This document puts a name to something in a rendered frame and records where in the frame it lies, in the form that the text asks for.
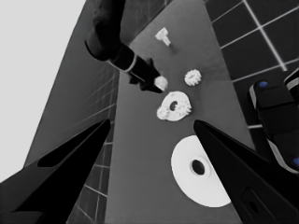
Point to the small white toothed gear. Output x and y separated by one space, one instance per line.
163 84
159 115
187 110
196 79

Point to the large thick white disc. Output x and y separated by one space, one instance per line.
183 186

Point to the white round pinned carrier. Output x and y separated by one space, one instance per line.
165 100

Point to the small white T-shaped piece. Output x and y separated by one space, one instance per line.
162 34

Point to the dark robot body block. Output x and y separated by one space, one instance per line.
274 118

